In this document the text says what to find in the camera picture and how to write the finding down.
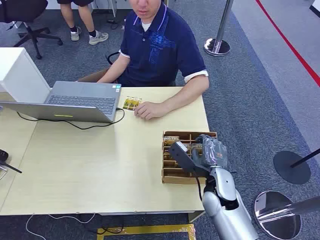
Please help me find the black laptop power cable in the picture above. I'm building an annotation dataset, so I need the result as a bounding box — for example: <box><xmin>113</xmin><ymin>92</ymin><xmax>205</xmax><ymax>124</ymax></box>
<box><xmin>16</xmin><ymin>106</ymin><xmax>125</xmax><ymax>131</ymax></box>

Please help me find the brown chair with black armrest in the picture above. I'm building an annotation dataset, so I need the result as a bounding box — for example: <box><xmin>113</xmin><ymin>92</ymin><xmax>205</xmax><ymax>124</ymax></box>
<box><xmin>77</xmin><ymin>51</ymin><xmax>122</xmax><ymax>84</ymax></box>

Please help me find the standing person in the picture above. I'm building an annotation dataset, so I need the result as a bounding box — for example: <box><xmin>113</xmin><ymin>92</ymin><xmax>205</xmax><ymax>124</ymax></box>
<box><xmin>56</xmin><ymin>0</ymin><xmax>109</xmax><ymax>46</ymax></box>

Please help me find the black stanchion base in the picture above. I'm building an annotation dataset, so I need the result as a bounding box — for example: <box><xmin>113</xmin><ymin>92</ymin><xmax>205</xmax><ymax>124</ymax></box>
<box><xmin>272</xmin><ymin>148</ymin><xmax>320</xmax><ymax>185</ymax></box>

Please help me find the white board with black edge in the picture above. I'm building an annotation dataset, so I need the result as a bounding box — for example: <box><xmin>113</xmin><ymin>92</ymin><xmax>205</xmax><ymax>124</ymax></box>
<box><xmin>309</xmin><ymin>0</ymin><xmax>320</xmax><ymax>18</ymax></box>

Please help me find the white floor cable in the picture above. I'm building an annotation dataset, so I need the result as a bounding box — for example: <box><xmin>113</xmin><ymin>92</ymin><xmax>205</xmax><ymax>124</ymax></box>
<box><xmin>25</xmin><ymin>212</ymin><xmax>96</xmax><ymax>240</ymax></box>

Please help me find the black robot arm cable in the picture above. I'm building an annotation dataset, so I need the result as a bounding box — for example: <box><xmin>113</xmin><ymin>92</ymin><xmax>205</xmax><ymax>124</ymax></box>
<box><xmin>192</xmin><ymin>171</ymin><xmax>203</xmax><ymax>202</ymax></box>

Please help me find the black cable bundle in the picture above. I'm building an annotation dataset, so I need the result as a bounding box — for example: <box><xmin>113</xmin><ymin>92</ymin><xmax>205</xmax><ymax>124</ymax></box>
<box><xmin>106</xmin><ymin>18</ymin><xmax>126</xmax><ymax>31</ymax></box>

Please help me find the dark wrist camera box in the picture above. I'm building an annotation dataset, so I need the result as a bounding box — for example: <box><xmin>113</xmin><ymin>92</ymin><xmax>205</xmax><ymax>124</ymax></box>
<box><xmin>168</xmin><ymin>141</ymin><xmax>211</xmax><ymax>178</ymax></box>

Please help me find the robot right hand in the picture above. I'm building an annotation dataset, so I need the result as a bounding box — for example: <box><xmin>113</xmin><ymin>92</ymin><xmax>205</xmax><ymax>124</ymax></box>
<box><xmin>192</xmin><ymin>134</ymin><xmax>229</xmax><ymax>170</ymax></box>

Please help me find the black handheld radio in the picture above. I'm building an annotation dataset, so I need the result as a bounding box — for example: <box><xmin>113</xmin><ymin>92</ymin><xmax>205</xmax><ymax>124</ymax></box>
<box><xmin>0</xmin><ymin>149</ymin><xmax>23</xmax><ymax>174</ymax></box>

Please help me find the cardboard card organizer box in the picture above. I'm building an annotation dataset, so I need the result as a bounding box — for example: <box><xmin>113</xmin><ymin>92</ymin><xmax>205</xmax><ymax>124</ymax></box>
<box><xmin>161</xmin><ymin>130</ymin><xmax>217</xmax><ymax>185</ymax></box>

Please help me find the yellow green card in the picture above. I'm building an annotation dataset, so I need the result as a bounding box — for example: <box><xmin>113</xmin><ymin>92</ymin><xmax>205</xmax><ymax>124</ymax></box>
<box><xmin>122</xmin><ymin>96</ymin><xmax>143</xmax><ymax>112</ymax></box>

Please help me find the chrome stanchion post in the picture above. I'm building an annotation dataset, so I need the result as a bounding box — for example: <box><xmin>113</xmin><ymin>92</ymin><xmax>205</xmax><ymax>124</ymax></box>
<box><xmin>203</xmin><ymin>0</ymin><xmax>235</xmax><ymax>57</ymax></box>

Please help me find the seated person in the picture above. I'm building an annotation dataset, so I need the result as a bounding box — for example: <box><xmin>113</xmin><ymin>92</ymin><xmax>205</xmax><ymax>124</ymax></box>
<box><xmin>97</xmin><ymin>0</ymin><xmax>210</xmax><ymax>121</ymax></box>

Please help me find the person's left hand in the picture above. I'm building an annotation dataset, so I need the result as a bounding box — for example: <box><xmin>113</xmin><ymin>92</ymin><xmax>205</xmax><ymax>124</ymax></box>
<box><xmin>134</xmin><ymin>100</ymin><xmax>164</xmax><ymax>121</ymax></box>

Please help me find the chrome stanchion with mirror base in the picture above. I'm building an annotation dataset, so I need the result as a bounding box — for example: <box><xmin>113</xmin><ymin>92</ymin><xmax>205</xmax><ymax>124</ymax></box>
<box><xmin>253</xmin><ymin>190</ymin><xmax>320</xmax><ymax>240</ymax></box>

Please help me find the black office chair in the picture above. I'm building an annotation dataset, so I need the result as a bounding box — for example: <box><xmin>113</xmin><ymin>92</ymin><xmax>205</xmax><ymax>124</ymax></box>
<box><xmin>0</xmin><ymin>0</ymin><xmax>63</xmax><ymax>61</ymax></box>

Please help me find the yellow floor tape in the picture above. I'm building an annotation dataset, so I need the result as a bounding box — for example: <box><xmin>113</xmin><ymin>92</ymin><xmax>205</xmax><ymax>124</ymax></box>
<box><xmin>97</xmin><ymin>224</ymin><xmax>196</xmax><ymax>240</ymax></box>

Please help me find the black floor cable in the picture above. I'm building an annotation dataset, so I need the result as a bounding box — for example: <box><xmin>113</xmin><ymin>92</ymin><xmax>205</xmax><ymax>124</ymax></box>
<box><xmin>85</xmin><ymin>215</ymin><xmax>125</xmax><ymax>236</ymax></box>

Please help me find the grey laptop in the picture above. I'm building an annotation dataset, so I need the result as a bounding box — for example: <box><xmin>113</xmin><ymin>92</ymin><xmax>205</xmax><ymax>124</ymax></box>
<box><xmin>0</xmin><ymin>81</ymin><xmax>122</xmax><ymax>124</ymax></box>

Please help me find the red floor tape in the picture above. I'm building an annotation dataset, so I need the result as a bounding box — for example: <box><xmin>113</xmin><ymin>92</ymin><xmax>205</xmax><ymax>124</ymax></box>
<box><xmin>254</xmin><ymin>0</ymin><xmax>320</xmax><ymax>88</ymax></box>

